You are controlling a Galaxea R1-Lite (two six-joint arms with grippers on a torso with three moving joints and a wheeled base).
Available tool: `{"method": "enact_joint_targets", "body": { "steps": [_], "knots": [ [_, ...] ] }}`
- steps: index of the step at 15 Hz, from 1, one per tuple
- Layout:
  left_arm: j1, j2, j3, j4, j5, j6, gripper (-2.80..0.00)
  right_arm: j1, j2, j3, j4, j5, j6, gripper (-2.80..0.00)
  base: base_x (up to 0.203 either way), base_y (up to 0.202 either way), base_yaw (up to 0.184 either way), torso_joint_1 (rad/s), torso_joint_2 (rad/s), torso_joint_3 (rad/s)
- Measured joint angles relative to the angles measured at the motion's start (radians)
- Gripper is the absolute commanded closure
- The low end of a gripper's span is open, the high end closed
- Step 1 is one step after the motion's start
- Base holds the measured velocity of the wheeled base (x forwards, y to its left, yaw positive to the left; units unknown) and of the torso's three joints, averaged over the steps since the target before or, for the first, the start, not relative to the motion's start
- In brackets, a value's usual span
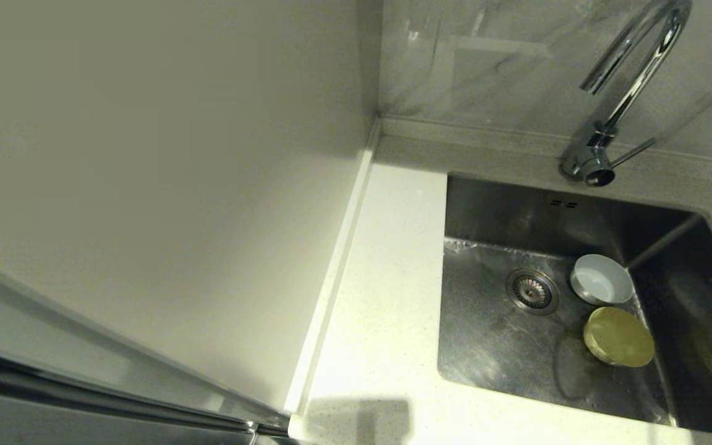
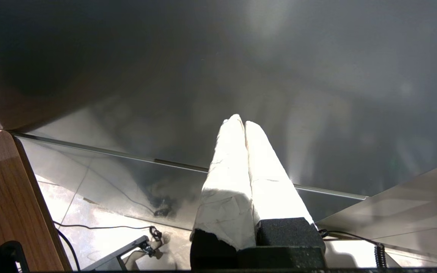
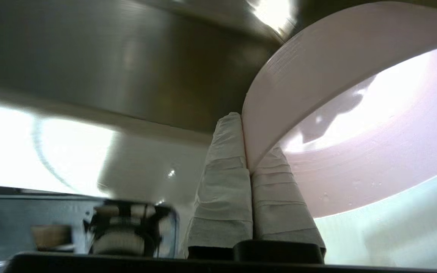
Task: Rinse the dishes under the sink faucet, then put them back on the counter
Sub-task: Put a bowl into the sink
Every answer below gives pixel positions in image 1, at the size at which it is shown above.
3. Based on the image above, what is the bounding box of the dark refrigerator door handle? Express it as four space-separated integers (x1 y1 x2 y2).
0 348 289 434

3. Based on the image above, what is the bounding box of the white countertop edge strip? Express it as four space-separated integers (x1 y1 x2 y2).
285 121 381 415

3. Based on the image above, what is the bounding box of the small white bowl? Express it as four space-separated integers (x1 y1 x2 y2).
569 253 636 307

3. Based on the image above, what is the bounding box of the chrome faucet lever handle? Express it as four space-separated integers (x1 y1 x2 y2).
611 137 658 169

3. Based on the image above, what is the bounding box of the white cabinet side panel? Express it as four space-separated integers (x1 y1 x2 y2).
0 0 383 413

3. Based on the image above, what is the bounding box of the stainless steel sink basin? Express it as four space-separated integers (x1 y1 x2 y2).
438 173 712 438

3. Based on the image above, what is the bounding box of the yellow-green bowl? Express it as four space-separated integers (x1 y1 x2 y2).
583 307 656 368

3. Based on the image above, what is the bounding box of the chrome gooseneck faucet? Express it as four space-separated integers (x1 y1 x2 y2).
561 0 693 188

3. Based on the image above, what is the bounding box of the round metal drain strainer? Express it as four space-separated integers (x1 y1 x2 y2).
506 268 561 316

